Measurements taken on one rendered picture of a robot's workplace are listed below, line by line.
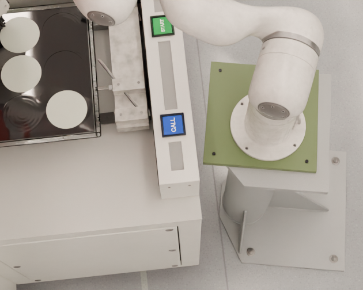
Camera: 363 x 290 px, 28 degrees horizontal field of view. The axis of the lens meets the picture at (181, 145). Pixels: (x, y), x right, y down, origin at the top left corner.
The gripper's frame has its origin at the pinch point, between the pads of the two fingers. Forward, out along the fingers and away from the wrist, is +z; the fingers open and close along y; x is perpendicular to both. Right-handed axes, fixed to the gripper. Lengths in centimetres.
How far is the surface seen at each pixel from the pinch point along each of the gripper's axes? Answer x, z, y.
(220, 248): -69, 94, 9
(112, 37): -19.2, 7.0, 20.6
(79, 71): -22.9, 3.4, 8.7
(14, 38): -5.5, 2.2, 0.7
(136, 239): -61, 25, -7
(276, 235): -77, 95, 28
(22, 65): -13.2, 1.9, -1.8
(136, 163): -49, 11, 6
